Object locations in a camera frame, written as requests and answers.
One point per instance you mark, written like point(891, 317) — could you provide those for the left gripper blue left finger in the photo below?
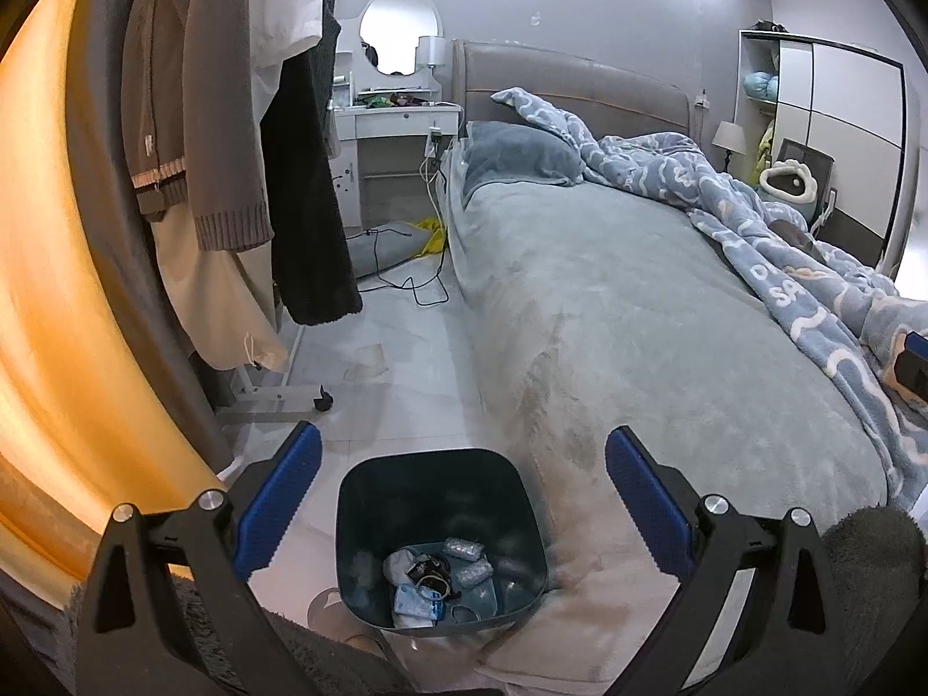
point(268, 494)

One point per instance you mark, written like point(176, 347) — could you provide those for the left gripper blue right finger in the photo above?
point(659, 500)

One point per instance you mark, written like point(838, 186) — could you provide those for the black curved plastic piece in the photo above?
point(431, 574)

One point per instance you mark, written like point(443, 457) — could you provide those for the blue cartoon tissue pack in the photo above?
point(416, 608)

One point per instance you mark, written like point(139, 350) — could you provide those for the dark teal trash bin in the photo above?
point(417, 502)

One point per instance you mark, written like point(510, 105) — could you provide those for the blue patterned fleece blanket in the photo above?
point(850, 320)

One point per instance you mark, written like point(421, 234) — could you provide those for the white clothes rack base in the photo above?
point(263, 395)

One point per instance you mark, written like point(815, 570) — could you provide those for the white crumpled paper ball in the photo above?
point(397, 567)

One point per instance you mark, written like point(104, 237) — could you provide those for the cream hanging coat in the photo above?
point(223, 300)

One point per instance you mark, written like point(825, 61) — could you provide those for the bed with grey sheet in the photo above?
point(588, 309)

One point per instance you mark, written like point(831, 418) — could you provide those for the black hanging coat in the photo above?
point(311, 266)

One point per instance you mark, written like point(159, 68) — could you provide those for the white cat-shaped cushion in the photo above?
point(790, 181)

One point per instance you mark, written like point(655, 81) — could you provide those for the grey floor cushion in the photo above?
point(384, 247)

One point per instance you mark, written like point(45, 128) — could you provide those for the white wardrobe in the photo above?
point(814, 98)

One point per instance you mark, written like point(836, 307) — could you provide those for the white bedside lamp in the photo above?
point(730, 137)

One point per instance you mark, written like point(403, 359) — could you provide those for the white dressing table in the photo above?
point(384, 141)

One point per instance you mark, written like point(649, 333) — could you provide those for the blue grey pillow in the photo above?
point(499, 152)

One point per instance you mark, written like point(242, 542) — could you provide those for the grey upholstered headboard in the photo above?
point(611, 101)

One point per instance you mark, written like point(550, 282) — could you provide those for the brown knit sweater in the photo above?
point(189, 134)

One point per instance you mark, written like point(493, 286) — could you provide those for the white hanging shirt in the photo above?
point(279, 30)

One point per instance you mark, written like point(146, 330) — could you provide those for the oval vanity mirror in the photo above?
point(390, 29)

